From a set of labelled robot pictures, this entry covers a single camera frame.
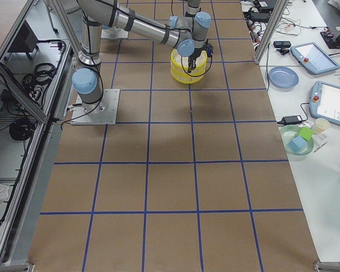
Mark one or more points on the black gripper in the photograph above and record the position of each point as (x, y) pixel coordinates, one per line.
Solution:
(197, 52)

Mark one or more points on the yellow steamer layer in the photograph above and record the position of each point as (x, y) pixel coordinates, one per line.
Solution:
(179, 75)
(179, 61)

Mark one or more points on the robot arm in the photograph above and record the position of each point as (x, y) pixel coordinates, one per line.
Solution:
(193, 7)
(188, 35)

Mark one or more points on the blue plate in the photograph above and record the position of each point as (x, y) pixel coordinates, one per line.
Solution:
(283, 77)

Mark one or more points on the black webcam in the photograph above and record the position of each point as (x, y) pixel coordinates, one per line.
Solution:
(283, 47)

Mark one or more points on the upper teach pendant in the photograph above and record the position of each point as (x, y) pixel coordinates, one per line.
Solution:
(313, 58)

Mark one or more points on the teach pendant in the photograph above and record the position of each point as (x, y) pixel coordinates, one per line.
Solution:
(324, 102)
(313, 58)

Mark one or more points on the black power adapter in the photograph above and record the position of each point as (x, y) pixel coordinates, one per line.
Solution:
(291, 120)

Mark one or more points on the green bowl with blocks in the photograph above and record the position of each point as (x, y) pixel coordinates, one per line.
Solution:
(289, 132)

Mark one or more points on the green foam block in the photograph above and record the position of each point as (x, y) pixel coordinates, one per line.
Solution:
(306, 133)

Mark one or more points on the blue foam block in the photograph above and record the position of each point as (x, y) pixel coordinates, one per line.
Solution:
(297, 145)

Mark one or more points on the lower teach pendant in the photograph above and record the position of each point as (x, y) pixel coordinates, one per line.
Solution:
(324, 102)

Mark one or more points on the paper cup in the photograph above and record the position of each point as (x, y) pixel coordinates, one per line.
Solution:
(320, 125)

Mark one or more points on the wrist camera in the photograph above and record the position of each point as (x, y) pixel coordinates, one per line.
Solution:
(209, 49)

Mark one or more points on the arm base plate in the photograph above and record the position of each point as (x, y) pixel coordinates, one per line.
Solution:
(102, 114)

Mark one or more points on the aluminium frame post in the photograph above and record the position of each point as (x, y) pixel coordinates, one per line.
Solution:
(275, 17)

